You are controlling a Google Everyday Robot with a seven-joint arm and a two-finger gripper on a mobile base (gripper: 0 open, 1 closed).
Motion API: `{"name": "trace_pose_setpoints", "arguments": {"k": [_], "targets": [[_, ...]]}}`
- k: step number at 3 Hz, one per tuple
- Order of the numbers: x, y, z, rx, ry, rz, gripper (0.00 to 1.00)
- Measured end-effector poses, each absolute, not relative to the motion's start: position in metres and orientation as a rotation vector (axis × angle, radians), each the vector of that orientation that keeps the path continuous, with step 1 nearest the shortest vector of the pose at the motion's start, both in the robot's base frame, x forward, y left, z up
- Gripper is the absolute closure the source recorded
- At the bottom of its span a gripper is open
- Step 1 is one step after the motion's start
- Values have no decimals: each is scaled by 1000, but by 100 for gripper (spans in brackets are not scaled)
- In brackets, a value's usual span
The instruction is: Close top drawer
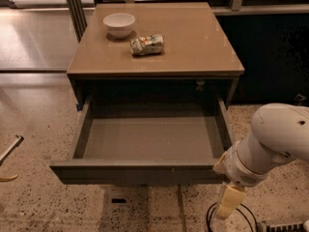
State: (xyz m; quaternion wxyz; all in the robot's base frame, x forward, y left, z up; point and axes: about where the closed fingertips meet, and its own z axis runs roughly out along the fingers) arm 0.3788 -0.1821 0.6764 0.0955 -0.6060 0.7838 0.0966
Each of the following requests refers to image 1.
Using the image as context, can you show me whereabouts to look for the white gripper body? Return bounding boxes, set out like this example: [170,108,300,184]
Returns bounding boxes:
[223,141,267,188]

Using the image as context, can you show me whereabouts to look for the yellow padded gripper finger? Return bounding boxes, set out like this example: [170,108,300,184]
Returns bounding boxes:
[212,152,227,174]
[214,183,247,219]

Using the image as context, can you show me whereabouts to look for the grey top drawer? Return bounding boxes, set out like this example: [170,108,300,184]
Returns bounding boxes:
[50,98,234,186]

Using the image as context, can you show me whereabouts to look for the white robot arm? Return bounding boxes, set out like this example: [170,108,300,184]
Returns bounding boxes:
[213,103,309,219]

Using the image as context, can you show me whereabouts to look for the brown cabinet with glossy top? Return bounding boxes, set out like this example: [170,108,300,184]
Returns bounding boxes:
[68,3,244,104]

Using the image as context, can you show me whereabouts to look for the grey power strip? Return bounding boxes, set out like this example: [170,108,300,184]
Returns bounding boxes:
[258,221,306,232]

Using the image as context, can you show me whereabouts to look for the crushed drink can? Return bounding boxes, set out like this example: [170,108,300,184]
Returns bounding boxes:
[130,34,164,56]

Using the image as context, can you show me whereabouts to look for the white ceramic bowl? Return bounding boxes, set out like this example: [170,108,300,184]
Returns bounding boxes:
[103,13,135,39]

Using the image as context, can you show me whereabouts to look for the black floor cable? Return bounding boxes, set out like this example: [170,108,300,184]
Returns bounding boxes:
[206,202,259,232]

